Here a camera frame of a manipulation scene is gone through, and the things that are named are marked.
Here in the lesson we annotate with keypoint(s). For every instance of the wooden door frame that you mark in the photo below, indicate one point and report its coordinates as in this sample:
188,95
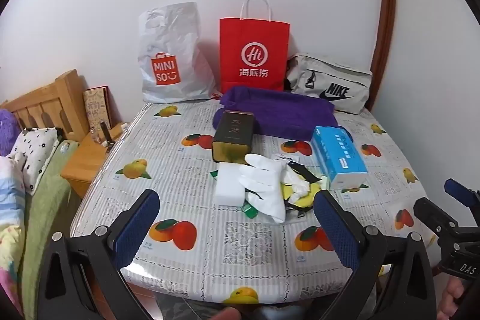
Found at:
386,24

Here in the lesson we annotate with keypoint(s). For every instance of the blue tissue pack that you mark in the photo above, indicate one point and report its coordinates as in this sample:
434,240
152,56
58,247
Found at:
337,155

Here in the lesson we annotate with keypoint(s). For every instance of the yellow black pouch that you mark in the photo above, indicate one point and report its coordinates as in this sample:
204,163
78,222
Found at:
305,197

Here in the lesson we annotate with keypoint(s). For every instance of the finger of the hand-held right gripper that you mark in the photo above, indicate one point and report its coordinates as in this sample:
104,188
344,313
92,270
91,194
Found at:
459,192
431,217

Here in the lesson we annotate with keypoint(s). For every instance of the white sponge block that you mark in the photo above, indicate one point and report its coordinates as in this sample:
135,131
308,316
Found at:
228,185

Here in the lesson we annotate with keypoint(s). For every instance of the white plastic shopping bag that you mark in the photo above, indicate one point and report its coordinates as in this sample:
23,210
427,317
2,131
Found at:
168,42

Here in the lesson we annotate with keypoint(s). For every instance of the colourful printed quilt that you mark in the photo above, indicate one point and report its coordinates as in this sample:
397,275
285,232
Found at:
9,222

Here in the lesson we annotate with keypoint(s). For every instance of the wooden bed headboard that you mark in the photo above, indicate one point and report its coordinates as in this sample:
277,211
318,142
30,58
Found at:
48,98

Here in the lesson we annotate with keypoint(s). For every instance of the brown patterned book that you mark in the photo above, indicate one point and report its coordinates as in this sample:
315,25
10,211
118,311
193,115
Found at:
97,108

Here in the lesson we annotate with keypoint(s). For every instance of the white glove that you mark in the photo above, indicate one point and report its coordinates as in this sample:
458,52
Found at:
266,185

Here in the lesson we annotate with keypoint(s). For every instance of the green foil packet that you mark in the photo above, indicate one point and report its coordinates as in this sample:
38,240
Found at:
249,210

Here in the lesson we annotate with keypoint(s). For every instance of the purple towel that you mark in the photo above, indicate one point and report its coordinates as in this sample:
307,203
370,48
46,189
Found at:
285,113

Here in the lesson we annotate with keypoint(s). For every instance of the polka dot pillow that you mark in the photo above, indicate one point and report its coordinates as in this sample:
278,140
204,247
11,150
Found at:
33,151

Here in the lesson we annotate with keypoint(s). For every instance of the fruit printed tablecloth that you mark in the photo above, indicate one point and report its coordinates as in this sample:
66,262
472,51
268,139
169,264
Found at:
168,162

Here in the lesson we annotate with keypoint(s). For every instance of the green blanket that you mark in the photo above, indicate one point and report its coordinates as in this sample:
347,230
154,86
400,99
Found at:
45,200

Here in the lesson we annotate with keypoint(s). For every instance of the small dark bottle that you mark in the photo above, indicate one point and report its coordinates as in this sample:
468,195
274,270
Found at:
104,134

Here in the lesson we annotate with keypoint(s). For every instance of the purple plush toy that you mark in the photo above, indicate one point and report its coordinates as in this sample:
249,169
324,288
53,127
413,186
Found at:
7,132

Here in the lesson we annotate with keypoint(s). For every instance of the dark green tin box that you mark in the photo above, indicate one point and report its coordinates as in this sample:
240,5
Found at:
232,136

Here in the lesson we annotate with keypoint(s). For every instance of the wooden nightstand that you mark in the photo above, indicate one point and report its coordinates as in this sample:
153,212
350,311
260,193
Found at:
86,162

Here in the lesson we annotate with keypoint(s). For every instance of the red paper bag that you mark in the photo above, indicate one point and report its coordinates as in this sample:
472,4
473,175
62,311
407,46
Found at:
255,42

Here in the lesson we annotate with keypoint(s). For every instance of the person's left hand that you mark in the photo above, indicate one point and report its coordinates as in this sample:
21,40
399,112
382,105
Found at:
228,314

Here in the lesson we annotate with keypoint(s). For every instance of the grey sling bag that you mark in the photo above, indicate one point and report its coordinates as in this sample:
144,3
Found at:
337,84

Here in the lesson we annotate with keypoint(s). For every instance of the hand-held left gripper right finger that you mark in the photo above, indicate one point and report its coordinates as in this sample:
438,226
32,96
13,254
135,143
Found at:
333,226

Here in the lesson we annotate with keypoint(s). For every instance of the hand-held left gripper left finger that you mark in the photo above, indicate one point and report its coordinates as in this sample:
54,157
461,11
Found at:
137,226

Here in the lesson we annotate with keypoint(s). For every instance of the person's right hand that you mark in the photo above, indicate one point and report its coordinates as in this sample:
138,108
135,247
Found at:
450,295

